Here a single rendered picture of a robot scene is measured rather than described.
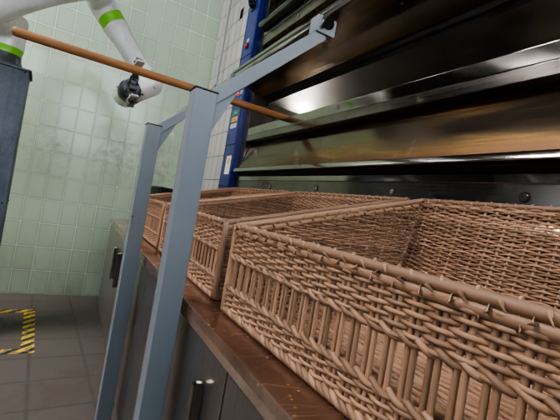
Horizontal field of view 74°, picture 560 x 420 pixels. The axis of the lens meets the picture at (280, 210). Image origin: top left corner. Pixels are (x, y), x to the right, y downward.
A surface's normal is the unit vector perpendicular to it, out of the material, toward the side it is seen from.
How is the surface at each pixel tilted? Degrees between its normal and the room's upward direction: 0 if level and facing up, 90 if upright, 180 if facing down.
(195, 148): 90
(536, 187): 90
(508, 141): 70
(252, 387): 90
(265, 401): 90
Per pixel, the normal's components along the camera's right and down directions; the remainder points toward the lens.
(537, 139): -0.75, -0.48
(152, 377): 0.48, 0.07
